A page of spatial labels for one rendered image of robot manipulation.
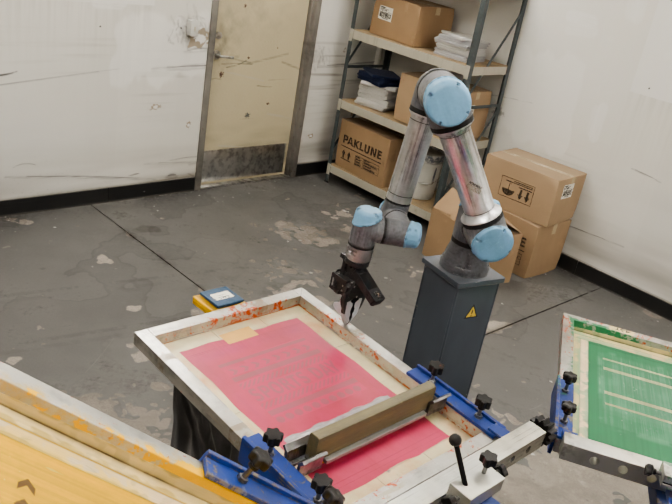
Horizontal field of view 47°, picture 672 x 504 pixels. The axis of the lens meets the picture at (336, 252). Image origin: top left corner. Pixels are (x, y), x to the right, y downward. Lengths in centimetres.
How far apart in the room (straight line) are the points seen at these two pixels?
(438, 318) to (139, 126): 360
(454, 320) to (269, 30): 411
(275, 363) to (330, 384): 16
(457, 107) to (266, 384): 85
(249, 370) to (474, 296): 73
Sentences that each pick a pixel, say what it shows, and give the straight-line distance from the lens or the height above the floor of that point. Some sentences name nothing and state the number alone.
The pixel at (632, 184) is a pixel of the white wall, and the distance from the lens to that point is 562.
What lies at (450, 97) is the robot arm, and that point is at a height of 175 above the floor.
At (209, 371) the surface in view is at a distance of 204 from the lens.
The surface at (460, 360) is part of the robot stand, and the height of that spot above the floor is 91.
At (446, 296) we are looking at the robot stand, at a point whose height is 113.
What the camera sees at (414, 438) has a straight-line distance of 198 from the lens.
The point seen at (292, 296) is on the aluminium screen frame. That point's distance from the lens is 236.
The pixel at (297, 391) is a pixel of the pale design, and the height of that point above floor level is 99.
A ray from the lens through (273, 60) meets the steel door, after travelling 622.
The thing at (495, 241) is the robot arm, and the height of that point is 138.
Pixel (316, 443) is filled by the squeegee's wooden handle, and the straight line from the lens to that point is 174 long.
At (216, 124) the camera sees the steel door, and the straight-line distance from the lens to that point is 604.
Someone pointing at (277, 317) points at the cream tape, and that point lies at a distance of 231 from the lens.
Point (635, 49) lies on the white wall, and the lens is 558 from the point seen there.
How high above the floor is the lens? 213
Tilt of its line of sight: 24 degrees down
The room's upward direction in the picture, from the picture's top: 10 degrees clockwise
